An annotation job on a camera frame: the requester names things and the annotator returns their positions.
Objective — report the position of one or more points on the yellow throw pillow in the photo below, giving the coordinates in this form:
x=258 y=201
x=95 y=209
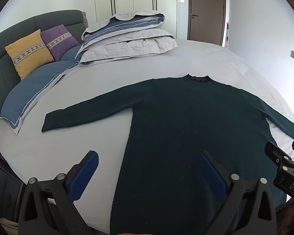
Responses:
x=29 y=53

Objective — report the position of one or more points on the folded grey and blue duvet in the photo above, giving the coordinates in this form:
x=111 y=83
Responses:
x=127 y=23

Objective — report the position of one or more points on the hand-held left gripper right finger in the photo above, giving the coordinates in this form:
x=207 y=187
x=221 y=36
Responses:
x=214 y=173

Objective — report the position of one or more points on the purple throw pillow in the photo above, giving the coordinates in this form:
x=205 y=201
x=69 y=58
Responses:
x=58 y=40

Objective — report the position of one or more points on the blue pillow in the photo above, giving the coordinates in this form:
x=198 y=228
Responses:
x=36 y=90

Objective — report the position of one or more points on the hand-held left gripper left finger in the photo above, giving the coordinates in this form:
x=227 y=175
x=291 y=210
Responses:
x=84 y=173

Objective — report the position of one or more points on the dark green sweater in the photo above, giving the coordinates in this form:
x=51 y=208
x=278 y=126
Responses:
x=174 y=127

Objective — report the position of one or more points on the brown door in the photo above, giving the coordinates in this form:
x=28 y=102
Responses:
x=207 y=9

